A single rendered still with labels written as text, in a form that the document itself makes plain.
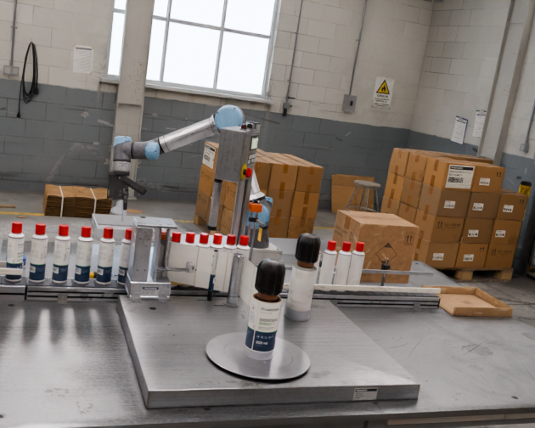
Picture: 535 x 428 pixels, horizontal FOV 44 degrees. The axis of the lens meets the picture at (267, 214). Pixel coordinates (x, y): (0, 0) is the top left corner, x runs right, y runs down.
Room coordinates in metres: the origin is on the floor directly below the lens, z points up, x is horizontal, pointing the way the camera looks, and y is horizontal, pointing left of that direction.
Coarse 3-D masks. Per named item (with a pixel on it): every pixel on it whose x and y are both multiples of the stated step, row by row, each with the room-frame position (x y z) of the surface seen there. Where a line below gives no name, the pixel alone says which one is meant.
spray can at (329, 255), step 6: (330, 240) 2.54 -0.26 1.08; (330, 246) 2.52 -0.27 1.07; (324, 252) 2.52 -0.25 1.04; (330, 252) 2.51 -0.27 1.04; (324, 258) 2.52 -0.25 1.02; (330, 258) 2.51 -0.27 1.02; (324, 264) 2.51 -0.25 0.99; (330, 264) 2.51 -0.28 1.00; (324, 270) 2.51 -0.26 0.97; (330, 270) 2.51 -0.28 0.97; (324, 276) 2.51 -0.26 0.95; (330, 276) 2.51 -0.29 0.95; (318, 282) 2.53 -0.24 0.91; (324, 282) 2.51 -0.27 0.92; (330, 282) 2.52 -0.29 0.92
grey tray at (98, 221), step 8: (96, 216) 2.70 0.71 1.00; (104, 216) 2.72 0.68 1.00; (112, 216) 2.73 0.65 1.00; (120, 216) 2.74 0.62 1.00; (128, 216) 2.76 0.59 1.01; (96, 224) 2.57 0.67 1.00; (104, 224) 2.72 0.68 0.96; (112, 224) 2.73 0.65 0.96; (120, 224) 2.75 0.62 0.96; (128, 224) 2.76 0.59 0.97; (96, 232) 2.55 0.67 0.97; (120, 232) 2.55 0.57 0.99; (120, 240) 2.55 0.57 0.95; (152, 240) 2.61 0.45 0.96
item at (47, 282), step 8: (48, 280) 2.17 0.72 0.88; (72, 280) 2.21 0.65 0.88; (112, 280) 2.27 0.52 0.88; (112, 288) 2.20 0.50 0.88; (120, 288) 2.21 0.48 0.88; (176, 288) 2.29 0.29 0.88; (184, 288) 2.31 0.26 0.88; (192, 288) 2.32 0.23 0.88; (416, 296) 2.64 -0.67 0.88; (424, 296) 2.66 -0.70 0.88; (432, 296) 2.67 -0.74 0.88
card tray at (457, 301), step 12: (444, 288) 2.89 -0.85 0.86; (456, 288) 2.91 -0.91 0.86; (468, 288) 2.94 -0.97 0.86; (444, 300) 2.79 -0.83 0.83; (456, 300) 2.82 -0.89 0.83; (468, 300) 2.85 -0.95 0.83; (480, 300) 2.88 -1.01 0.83; (492, 300) 2.84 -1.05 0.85; (456, 312) 2.61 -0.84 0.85; (468, 312) 2.63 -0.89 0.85; (480, 312) 2.65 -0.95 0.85; (492, 312) 2.68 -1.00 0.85; (504, 312) 2.70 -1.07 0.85
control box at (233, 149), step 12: (228, 132) 2.39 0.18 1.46; (240, 132) 2.38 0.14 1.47; (252, 132) 2.45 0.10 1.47; (228, 144) 2.39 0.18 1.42; (240, 144) 2.38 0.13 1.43; (228, 156) 2.39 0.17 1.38; (240, 156) 2.38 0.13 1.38; (216, 168) 2.40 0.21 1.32; (228, 168) 2.39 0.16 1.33; (240, 168) 2.38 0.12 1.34; (252, 168) 2.52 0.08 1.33; (228, 180) 2.39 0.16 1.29; (240, 180) 2.39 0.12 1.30
